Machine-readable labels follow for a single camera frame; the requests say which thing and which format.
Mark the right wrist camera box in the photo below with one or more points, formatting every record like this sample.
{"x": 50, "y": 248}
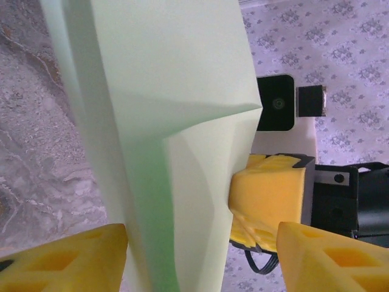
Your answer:
{"x": 276, "y": 91}

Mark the light green paper sheet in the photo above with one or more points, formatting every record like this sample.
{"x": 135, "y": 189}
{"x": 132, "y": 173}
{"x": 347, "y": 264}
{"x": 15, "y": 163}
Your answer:
{"x": 167, "y": 91}

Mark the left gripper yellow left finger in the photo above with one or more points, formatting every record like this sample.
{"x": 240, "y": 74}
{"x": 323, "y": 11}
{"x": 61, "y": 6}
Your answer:
{"x": 60, "y": 267}

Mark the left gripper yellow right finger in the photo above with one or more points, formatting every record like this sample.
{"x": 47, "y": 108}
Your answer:
{"x": 334, "y": 267}

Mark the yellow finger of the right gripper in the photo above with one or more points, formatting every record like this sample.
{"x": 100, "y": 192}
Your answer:
{"x": 267, "y": 194}
{"x": 246, "y": 238}

